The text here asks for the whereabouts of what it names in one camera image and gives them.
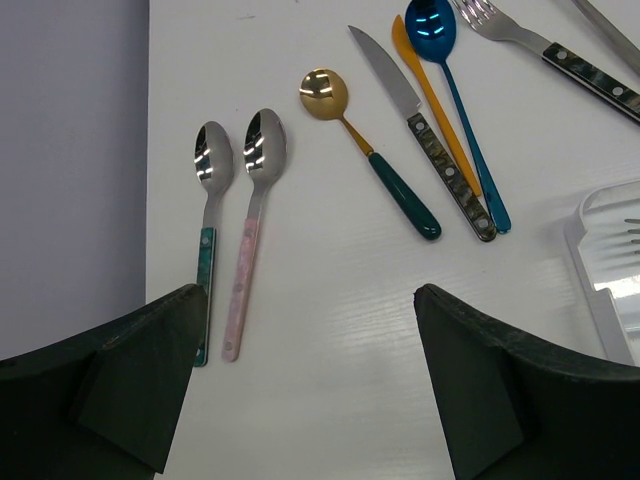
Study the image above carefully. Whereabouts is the fork with dark marbled handle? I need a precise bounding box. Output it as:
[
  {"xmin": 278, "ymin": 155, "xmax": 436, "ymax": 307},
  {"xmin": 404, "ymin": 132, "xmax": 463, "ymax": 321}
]
[{"xmin": 453, "ymin": 1, "xmax": 639, "ymax": 124}]

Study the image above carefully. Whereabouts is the gold spoon dark-green handle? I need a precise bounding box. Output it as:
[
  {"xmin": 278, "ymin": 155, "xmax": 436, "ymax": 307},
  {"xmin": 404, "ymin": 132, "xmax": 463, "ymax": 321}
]
[{"xmin": 299, "ymin": 68, "xmax": 442, "ymax": 241}]

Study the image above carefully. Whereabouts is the all-silver fork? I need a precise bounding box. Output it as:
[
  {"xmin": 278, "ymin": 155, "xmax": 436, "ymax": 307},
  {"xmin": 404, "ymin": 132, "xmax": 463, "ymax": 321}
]
[{"xmin": 572, "ymin": 0, "xmax": 639, "ymax": 75}]

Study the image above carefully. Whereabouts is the blue metallic spoon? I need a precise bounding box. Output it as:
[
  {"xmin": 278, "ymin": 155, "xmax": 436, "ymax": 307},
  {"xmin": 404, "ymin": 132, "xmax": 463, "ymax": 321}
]
[{"xmin": 404, "ymin": 0, "xmax": 512, "ymax": 234}]

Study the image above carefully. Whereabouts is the spoon with pink handle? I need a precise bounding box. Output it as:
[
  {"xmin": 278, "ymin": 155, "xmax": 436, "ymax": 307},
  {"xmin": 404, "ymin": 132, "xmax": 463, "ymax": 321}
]
[{"xmin": 221, "ymin": 108, "xmax": 287, "ymax": 363}]

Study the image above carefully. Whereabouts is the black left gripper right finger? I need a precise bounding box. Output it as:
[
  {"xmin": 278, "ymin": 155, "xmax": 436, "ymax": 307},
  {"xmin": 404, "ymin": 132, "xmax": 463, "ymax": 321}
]
[{"xmin": 414, "ymin": 284, "xmax": 639, "ymax": 479}]

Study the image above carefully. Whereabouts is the fork with teal marbled handle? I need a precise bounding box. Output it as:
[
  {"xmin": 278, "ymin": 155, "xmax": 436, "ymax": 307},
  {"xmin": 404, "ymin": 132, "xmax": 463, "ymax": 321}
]
[{"xmin": 606, "ymin": 218, "xmax": 639, "ymax": 269}]

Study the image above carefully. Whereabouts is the orange plastic knife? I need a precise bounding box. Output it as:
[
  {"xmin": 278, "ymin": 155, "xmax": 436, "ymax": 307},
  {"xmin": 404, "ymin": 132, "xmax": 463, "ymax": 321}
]
[{"xmin": 391, "ymin": 15, "xmax": 482, "ymax": 197}]

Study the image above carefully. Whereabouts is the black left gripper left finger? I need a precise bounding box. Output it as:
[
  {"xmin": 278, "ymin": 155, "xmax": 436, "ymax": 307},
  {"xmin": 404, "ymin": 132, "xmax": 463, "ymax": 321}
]
[{"xmin": 1, "ymin": 284, "xmax": 207, "ymax": 479}]

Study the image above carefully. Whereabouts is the spoon with teal marbled handle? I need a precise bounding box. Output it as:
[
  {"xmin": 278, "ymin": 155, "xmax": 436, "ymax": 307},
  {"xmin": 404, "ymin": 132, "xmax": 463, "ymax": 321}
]
[{"xmin": 194, "ymin": 121, "xmax": 234, "ymax": 368}]

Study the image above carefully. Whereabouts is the knife with marbled dark handle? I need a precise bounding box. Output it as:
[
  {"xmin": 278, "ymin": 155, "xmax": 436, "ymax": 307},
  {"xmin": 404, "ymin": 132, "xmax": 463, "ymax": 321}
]
[{"xmin": 348, "ymin": 25, "xmax": 497, "ymax": 242}]

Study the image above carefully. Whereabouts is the white three-compartment tray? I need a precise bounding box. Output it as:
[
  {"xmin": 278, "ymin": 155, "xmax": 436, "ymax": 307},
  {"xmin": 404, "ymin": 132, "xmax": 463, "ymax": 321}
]
[{"xmin": 565, "ymin": 180, "xmax": 639, "ymax": 366}]

